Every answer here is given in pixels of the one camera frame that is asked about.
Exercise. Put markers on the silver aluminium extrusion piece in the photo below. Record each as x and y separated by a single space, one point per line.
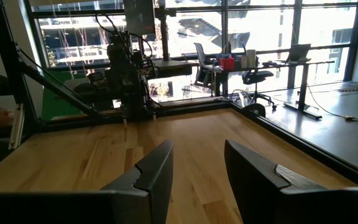
15 127

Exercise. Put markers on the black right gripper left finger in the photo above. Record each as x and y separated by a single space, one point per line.
141 193

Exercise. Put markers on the grey desk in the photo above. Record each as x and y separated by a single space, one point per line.
176 67

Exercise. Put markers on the green board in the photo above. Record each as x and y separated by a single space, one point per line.
57 102

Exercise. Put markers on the red box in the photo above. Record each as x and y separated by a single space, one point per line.
226 63

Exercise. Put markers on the black office chair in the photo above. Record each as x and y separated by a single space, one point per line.
256 76

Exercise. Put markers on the large black framed window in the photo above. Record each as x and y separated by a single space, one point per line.
322 28

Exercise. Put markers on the white containers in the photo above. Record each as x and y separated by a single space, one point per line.
249 59

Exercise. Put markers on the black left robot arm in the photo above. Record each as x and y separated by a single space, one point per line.
129 81

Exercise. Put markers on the grey mesh office chair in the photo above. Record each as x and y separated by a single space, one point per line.
204 65

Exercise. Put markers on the black standing desk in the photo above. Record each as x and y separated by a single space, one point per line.
304 87

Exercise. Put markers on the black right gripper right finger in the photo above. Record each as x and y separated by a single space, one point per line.
259 193

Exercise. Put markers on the grey laptop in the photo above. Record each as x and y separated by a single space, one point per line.
298 52

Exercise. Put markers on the grey monitor back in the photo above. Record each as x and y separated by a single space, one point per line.
139 15

